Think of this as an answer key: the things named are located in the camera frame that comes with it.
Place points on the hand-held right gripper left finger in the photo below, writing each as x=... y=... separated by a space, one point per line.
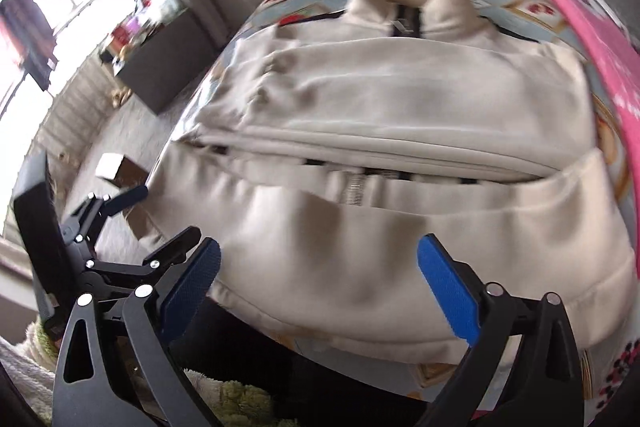
x=192 y=287

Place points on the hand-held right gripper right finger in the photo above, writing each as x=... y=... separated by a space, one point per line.
x=450 y=292

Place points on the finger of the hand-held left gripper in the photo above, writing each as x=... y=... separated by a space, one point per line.
x=170 y=249
x=125 y=199

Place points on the cream jacket with black trim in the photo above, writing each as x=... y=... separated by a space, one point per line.
x=380 y=97

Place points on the person's left forearm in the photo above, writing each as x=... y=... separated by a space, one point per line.
x=25 y=372

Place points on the small cardboard box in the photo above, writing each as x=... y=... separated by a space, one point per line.
x=117 y=169

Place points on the person's green fuzzy robe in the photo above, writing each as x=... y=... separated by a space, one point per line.
x=235 y=399

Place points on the grey cabinet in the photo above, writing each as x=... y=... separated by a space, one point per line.
x=165 y=57

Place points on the person's black pants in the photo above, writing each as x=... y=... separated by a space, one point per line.
x=325 y=387

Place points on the dark hanging garment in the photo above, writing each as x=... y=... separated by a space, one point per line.
x=30 y=32

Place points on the pink floral blanket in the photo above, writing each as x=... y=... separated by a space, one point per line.
x=600 y=32

